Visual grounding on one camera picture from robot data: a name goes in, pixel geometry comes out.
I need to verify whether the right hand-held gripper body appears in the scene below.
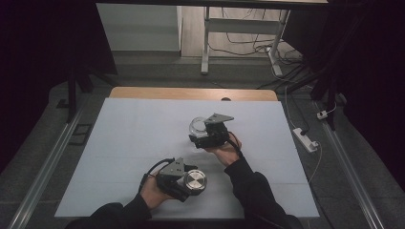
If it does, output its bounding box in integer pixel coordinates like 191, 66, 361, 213
192, 113, 235, 150

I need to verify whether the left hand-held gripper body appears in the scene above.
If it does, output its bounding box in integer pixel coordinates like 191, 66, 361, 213
155, 156, 189, 200

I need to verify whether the clear glass jar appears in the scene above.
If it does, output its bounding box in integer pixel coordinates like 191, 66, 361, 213
188, 115, 209, 138

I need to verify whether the silver metal jar lid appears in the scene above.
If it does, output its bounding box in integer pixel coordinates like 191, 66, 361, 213
182, 168, 208, 197

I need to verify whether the person's right hand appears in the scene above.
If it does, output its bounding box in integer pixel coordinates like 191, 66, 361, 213
203, 131, 244, 168

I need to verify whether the person's left hand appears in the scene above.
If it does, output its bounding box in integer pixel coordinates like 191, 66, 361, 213
139, 171, 176, 211

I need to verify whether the light blue table mat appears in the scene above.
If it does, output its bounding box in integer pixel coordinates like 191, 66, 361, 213
54, 96, 320, 220

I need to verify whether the white power strip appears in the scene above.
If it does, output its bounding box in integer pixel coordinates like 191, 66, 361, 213
291, 127, 320, 154

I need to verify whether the small white adapter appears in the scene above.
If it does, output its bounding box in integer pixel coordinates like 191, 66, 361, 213
316, 103, 338, 121

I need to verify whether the white-legged desk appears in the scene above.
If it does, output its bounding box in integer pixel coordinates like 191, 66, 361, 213
95, 0, 329, 77

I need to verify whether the black stand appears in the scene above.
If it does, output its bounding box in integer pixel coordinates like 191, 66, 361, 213
65, 61, 119, 124
286, 61, 344, 132

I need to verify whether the white cabinet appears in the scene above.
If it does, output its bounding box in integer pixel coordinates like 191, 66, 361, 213
96, 3, 183, 52

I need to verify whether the dark curtain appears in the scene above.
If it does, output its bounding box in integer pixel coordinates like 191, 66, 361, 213
282, 0, 405, 193
0, 0, 118, 177

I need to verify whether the left hand-held gripper cable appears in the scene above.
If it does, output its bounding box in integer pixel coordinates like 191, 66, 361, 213
138, 156, 177, 194

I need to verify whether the hand-held gripper cable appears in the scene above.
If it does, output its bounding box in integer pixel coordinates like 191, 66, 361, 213
226, 130, 245, 159
138, 156, 177, 194

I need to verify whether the right hand-held gripper cable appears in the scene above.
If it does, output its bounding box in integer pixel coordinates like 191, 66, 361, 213
226, 130, 245, 159

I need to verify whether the tangle of black floor cables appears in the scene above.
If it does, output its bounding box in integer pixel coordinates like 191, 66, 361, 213
208, 8, 314, 92

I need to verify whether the white power strip cable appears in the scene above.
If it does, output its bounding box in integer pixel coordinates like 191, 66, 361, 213
284, 85, 324, 184

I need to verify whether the black rectangular floor frame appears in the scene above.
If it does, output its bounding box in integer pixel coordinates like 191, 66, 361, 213
69, 123, 94, 147

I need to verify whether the aluminium floor rail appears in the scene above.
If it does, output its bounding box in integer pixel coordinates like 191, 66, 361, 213
8, 101, 88, 229
313, 100, 385, 229

